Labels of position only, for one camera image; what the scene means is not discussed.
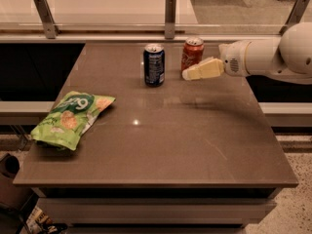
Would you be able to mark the middle metal railing bracket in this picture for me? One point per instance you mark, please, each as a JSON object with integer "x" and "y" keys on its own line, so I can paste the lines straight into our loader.
{"x": 170, "y": 19}

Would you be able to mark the right metal railing bracket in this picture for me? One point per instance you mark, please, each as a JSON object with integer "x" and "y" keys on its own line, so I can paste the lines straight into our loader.
{"x": 295, "y": 15}

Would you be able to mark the left metal railing bracket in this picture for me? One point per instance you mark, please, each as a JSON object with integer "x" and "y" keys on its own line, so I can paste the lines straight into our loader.
{"x": 51, "y": 31}

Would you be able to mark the green rice chip bag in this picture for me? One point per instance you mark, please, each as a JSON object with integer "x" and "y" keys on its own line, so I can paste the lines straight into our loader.
{"x": 70, "y": 119}

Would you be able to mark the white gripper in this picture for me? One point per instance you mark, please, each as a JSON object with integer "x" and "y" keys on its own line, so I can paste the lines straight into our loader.
{"x": 232, "y": 58}

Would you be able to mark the metal railing bracket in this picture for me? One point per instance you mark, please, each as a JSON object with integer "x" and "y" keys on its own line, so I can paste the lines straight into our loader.
{"x": 295, "y": 15}
{"x": 170, "y": 19}
{"x": 51, "y": 31}

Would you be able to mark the blue soda can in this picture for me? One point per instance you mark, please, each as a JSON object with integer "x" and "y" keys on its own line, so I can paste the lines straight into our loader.
{"x": 154, "y": 64}

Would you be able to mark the snack packages on floor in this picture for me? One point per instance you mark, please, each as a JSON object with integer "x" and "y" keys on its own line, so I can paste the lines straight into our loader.
{"x": 40, "y": 223}

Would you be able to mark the dark bin on floor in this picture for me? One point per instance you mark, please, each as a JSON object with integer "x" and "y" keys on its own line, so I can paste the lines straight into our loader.
{"x": 11, "y": 196}

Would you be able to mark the orange coke can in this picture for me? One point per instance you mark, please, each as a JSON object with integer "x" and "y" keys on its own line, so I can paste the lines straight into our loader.
{"x": 192, "y": 53}

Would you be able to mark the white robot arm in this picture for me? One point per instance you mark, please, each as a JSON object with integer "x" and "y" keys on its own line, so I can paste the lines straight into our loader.
{"x": 287, "y": 58}

